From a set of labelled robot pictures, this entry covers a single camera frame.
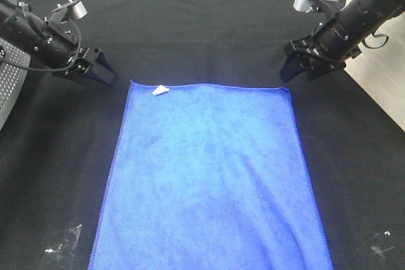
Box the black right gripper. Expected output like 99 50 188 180
279 20 363 83

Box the grey perforated basket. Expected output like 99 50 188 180
1 39 30 128

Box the white towel label tag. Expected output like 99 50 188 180
152 85 170 96

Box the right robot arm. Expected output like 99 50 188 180
280 0 404 83

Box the clear tape strip right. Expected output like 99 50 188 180
364 230 397 261

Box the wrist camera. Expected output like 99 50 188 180
51 0 87 24
293 0 340 19

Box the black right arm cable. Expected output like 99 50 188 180
362 28 390 49

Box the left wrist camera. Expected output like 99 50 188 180
51 0 87 24

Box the clear tape strip left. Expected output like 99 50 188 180
39 224 82 270

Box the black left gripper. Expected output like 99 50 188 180
34 20 118 87

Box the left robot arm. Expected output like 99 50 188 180
1 0 118 87

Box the blue microfibre towel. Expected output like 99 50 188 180
89 82 333 269

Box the white slotted storage bin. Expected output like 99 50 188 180
346 14 404 129

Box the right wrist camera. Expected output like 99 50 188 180
293 0 340 19

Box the clear tape strip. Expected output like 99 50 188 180
364 230 397 261
39 224 82 270

